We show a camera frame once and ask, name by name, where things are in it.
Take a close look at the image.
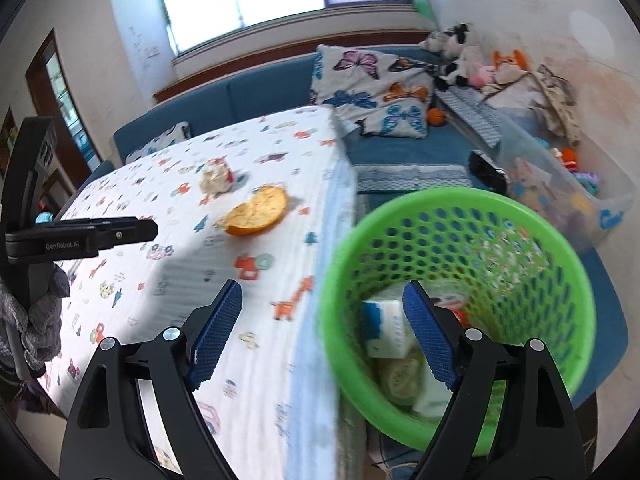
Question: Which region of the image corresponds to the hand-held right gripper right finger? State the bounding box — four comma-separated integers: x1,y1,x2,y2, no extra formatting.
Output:
402,279,589,480

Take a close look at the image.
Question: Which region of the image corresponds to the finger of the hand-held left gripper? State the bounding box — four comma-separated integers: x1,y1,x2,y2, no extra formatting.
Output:
95,216,160,251

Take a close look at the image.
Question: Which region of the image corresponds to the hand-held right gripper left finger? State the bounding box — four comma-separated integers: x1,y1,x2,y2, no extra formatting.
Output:
60,279,244,480

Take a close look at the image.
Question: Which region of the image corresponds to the blue white milk carton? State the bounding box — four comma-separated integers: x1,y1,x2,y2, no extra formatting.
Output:
362,297,419,359

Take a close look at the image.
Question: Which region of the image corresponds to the clear labelled plastic cup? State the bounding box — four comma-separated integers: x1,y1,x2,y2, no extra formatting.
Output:
377,355,427,407

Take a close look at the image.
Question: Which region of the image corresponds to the green plastic basket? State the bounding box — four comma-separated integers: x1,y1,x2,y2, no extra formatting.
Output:
317,185,599,457

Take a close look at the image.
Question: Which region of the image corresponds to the red white wrapper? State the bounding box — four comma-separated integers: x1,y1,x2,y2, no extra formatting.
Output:
434,294,472,327

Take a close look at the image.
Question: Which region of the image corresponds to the white printed pillow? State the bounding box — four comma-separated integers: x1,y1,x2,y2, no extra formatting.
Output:
125,121,194,164

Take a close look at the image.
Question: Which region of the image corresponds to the crumpled clear plastic bag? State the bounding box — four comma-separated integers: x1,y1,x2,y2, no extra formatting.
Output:
199,156,236,194

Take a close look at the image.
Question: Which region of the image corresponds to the orange peel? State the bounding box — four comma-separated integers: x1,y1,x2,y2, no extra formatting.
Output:
222,185,290,237

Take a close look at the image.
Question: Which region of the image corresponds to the blue patterned mat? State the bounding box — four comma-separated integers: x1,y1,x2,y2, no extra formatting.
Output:
356,164,474,194

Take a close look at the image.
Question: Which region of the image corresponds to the brown wooden door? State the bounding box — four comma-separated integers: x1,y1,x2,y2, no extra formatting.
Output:
25,29,109,177

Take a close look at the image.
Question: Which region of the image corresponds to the black device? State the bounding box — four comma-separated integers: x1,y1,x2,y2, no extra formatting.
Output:
468,150,511,196

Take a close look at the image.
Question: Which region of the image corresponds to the blue sofa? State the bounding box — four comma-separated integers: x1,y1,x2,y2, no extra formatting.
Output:
90,45,629,411

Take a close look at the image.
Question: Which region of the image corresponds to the clear plastic storage box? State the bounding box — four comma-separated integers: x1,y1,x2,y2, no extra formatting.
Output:
480,105,634,257

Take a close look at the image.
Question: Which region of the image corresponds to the blue checked cloth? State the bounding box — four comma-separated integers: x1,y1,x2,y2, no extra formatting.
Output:
442,85,504,149

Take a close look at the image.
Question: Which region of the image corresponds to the butterfly print pillow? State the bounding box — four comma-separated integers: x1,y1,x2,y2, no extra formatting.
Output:
310,44,437,140

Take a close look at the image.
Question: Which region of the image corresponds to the beige printed cloth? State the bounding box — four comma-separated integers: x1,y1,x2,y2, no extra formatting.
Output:
534,64,584,149

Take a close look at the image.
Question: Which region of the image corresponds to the pink plush toy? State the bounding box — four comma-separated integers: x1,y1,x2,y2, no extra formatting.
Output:
470,62,499,89

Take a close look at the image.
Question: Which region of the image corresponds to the cow plush toy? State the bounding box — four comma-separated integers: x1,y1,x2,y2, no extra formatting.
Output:
419,22,482,94

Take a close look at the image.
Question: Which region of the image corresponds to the orange fox plush toy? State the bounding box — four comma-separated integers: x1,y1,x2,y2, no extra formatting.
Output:
492,49,531,84

